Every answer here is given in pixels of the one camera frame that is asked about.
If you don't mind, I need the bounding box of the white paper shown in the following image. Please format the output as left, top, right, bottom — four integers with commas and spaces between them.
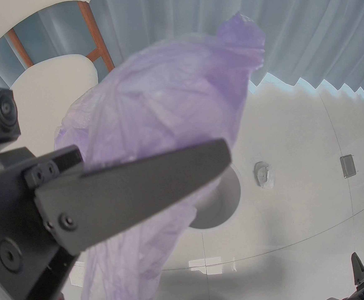
254, 161, 276, 189

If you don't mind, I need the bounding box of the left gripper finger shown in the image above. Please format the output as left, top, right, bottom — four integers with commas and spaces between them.
34, 139, 232, 256
24, 146, 84, 196

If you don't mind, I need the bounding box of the purple plastic bag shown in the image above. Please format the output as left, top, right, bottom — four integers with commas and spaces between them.
54, 11, 266, 300

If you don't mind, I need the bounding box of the white trash bin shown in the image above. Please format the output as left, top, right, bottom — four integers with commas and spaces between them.
186, 164, 242, 230

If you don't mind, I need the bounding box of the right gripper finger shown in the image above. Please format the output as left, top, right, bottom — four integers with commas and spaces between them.
351, 252, 364, 289

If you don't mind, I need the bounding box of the pale blue curtain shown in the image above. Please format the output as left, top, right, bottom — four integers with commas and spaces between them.
0, 0, 364, 101

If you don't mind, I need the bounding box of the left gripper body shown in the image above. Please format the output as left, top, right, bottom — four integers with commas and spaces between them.
0, 147, 77, 300

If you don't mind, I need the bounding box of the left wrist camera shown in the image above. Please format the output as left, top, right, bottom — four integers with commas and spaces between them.
0, 86, 22, 159

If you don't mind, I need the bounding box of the white cushioned wooden chair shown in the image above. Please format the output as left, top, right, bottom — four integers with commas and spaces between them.
0, 0, 115, 155

